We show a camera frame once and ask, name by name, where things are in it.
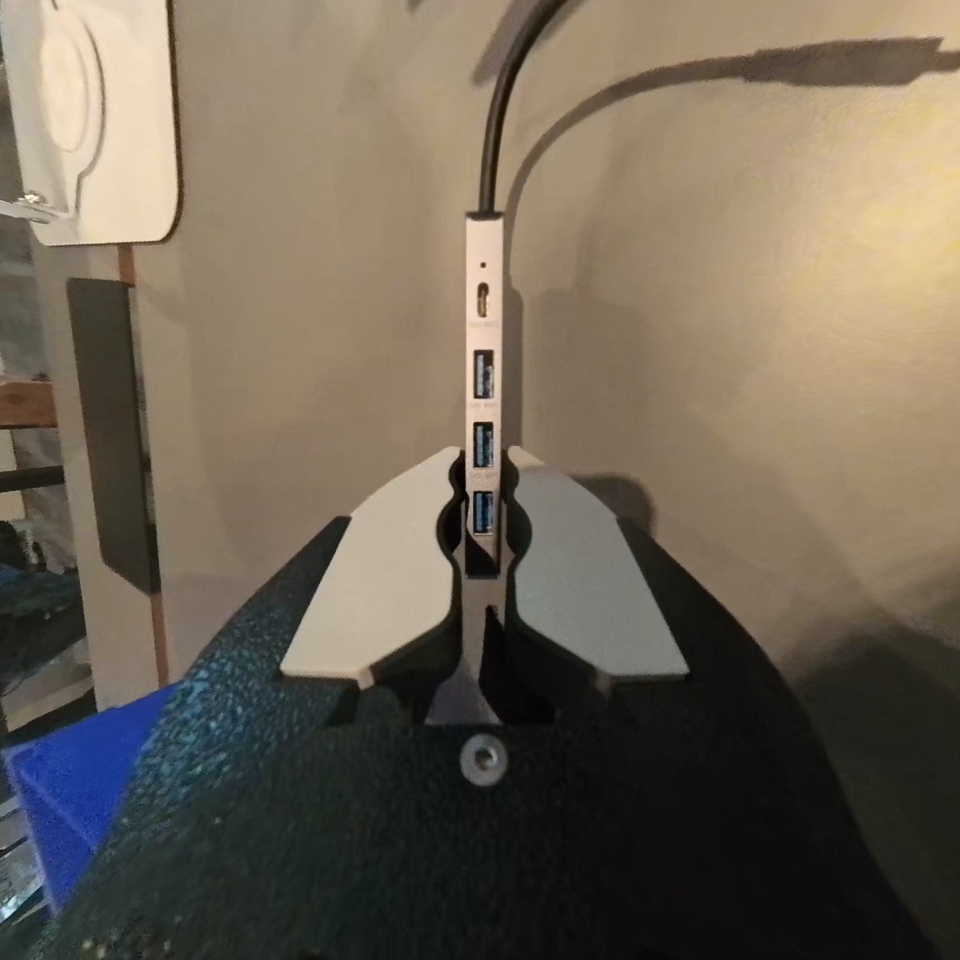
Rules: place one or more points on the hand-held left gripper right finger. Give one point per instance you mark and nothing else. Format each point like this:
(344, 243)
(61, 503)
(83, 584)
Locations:
(592, 585)

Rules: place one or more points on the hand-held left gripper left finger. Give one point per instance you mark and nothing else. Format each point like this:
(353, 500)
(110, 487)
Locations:
(375, 585)

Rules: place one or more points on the grey usb hub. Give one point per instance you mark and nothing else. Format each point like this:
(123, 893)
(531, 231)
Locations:
(485, 300)

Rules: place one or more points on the blue plastic bin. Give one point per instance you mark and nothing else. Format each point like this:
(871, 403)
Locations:
(67, 780)

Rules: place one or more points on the black table plate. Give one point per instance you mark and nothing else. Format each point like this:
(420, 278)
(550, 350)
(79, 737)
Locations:
(112, 412)

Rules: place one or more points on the white acrylic sheet stand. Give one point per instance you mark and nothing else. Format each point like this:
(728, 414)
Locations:
(127, 112)

